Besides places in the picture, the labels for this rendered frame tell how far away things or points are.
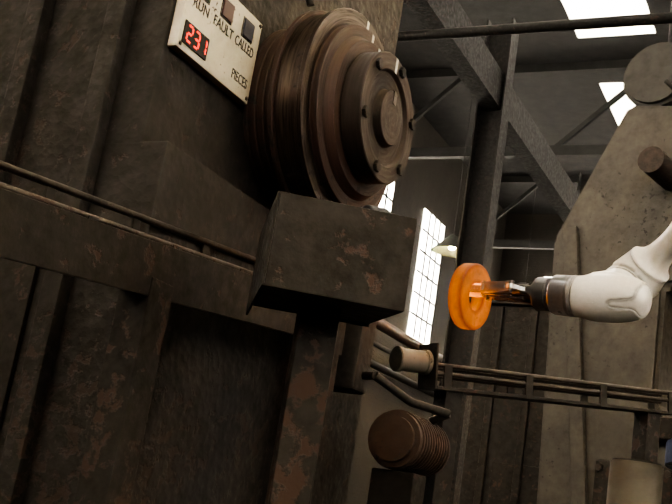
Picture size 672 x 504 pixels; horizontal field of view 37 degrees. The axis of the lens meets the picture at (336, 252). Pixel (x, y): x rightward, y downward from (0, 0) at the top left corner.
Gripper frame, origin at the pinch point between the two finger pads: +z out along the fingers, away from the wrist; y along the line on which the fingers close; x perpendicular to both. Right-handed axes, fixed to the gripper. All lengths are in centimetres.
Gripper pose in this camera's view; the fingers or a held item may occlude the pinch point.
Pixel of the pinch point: (471, 289)
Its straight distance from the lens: 237.9
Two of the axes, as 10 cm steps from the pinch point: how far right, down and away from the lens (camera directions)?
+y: 5.7, 3.0, 7.7
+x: 2.0, -9.5, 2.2
